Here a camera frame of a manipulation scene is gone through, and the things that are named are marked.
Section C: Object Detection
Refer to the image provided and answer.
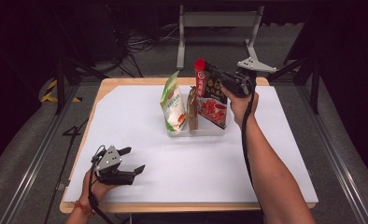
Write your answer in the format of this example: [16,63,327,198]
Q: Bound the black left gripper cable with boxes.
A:
[88,145,115,224]

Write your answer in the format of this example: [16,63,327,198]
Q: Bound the red and black food packet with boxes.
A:
[193,57,230,131]

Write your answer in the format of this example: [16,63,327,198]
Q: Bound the person's right hand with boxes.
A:
[220,86,261,129]

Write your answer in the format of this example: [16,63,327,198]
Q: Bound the clear plastic container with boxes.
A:
[165,92,234,138]

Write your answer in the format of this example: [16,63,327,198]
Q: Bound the white table sheet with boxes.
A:
[63,84,319,205]

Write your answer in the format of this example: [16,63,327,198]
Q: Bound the gold foil packet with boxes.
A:
[186,85,201,132]

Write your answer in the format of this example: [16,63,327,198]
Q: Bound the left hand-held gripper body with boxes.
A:
[91,145,137,187]

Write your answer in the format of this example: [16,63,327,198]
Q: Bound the grey metal stand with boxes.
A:
[176,4,265,72]

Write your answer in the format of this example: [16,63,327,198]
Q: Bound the yellow and black hazard tape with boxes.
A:
[40,78,83,104]

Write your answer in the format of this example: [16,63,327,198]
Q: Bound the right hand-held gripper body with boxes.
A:
[221,56,277,98]

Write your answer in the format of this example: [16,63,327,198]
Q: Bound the aluminium floor rail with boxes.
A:
[0,83,80,224]
[296,83,368,224]

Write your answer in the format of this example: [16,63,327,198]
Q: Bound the person's left hand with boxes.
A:
[78,170,120,209]

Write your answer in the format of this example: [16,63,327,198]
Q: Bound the green and white food packet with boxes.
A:
[159,70,188,133]

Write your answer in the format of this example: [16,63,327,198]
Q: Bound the wooden table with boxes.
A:
[59,77,317,214]

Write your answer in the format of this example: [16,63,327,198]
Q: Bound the red bead bracelet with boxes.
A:
[72,200,96,218]

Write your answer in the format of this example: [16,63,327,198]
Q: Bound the bundle of black floor cables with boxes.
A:
[108,18,181,78]

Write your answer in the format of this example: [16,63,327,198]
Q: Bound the black metal stand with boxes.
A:
[265,54,322,115]
[51,54,109,116]

